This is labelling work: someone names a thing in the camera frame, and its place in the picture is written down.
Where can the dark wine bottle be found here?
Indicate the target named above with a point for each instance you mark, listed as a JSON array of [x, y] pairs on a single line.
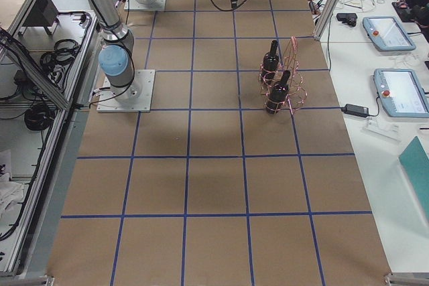
[[270, 62], [278, 94]]

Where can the black handheld device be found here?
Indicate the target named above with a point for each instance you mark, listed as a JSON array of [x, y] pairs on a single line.
[[349, 19]]

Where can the upper teach pendant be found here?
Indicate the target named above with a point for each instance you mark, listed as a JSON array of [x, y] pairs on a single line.
[[388, 34]]

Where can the teach pendant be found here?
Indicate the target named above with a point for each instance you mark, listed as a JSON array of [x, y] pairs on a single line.
[[388, 34], [401, 93]]

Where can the black power brick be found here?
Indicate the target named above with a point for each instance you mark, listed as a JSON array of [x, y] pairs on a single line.
[[355, 110]]

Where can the lower teach pendant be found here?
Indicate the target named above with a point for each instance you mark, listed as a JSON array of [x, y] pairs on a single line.
[[401, 93]]

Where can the clear acrylic stand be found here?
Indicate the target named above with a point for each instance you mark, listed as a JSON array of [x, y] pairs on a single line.
[[390, 131]]

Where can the teal folder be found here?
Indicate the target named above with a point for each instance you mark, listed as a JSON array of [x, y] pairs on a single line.
[[414, 161]]

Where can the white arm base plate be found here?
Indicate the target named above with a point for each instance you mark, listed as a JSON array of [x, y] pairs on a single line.
[[136, 98], [145, 5]]

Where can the copper wire bottle basket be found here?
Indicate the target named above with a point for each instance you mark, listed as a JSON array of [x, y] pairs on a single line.
[[288, 60]]

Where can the aluminium frame rail left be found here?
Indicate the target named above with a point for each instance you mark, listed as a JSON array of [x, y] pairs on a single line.
[[38, 135]]

